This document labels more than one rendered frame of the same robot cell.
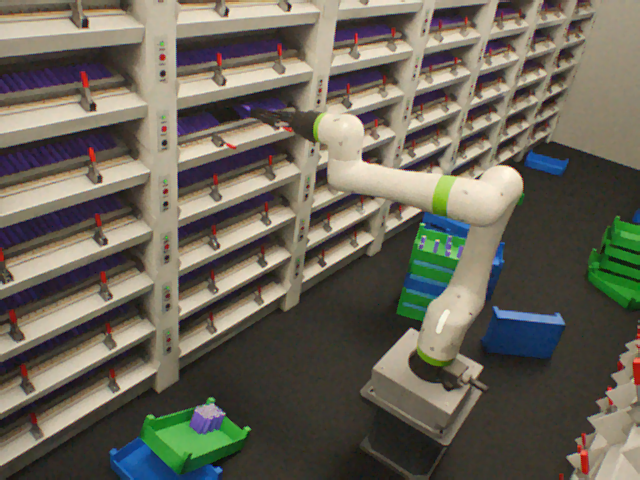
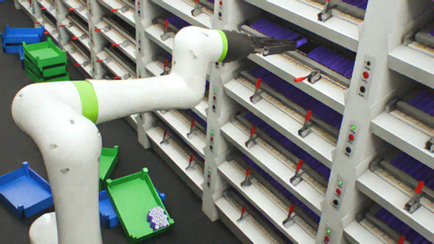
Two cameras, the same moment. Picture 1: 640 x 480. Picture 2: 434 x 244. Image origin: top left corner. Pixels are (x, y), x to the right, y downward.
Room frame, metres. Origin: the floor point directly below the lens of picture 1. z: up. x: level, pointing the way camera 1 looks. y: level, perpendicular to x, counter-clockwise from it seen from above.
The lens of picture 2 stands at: (2.10, -1.20, 1.55)
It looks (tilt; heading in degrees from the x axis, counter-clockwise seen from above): 30 degrees down; 110
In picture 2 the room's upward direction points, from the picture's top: 4 degrees clockwise
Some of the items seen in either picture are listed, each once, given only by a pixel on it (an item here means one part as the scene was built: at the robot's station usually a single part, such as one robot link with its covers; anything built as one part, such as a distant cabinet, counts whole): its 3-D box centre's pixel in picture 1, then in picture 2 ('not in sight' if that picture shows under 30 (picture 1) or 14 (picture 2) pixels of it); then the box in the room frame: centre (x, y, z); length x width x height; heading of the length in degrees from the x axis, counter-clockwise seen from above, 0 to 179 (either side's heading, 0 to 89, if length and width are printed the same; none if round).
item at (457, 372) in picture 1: (447, 369); not in sight; (1.34, -0.46, 0.42); 0.26 x 0.15 x 0.06; 54
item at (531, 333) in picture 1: (521, 332); not in sight; (1.99, -0.95, 0.10); 0.30 x 0.08 x 0.20; 94
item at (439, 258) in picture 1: (448, 248); not in sight; (2.19, -0.58, 0.36); 0.30 x 0.20 x 0.08; 77
